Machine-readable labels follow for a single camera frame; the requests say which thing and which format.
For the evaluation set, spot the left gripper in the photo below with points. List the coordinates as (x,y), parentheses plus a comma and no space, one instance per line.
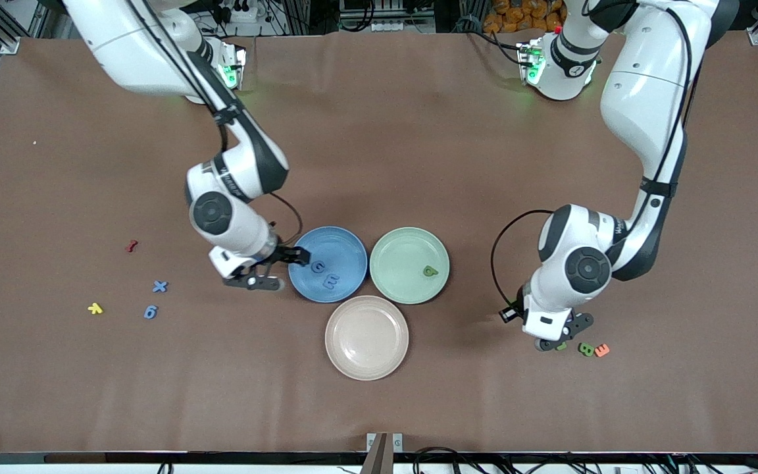
(519,299)

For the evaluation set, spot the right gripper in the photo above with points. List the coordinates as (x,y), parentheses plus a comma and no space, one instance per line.
(285,254)

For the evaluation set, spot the yellow foam letter K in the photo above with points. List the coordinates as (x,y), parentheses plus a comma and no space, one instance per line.
(95,308)

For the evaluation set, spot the blue foam letter X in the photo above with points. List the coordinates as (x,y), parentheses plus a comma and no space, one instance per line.
(160,286)

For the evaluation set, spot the silver metal bracket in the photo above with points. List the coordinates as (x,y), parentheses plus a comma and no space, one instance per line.
(397,442)

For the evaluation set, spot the blue foam letter E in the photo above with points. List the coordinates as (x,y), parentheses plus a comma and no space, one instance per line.
(331,282)

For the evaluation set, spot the bag of orange items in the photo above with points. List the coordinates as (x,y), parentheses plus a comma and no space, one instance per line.
(517,16)

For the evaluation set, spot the brown table cover sheet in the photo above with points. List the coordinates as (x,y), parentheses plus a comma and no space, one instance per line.
(379,131)

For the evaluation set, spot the green foam letter B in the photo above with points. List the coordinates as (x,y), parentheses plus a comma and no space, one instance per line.
(586,349)

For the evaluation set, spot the grey metal post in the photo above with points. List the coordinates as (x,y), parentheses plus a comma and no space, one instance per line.
(378,457)

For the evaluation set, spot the green round plate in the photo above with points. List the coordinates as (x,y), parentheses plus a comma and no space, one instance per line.
(399,257)

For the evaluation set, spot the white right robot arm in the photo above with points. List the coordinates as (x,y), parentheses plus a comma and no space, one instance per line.
(234,230)

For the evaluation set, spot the orange foam letter E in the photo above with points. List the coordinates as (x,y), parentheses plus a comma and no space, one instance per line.
(602,351)

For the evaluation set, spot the beige round plate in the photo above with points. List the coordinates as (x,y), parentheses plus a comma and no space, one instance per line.
(366,338)

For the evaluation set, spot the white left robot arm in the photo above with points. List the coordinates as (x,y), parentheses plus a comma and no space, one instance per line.
(649,85)

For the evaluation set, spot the white power strip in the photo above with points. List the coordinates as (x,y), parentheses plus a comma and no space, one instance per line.
(241,13)
(392,26)

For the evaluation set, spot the blue foam lowercase g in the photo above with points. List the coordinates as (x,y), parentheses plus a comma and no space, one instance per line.
(151,307)

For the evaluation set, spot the green foam letter p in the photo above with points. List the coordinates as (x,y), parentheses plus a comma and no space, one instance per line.
(435,272)

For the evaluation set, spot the blue round plate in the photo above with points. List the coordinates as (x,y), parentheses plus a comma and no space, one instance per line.
(343,250)

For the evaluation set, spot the blue foam capital G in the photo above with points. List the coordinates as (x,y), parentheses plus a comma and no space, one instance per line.
(313,266)

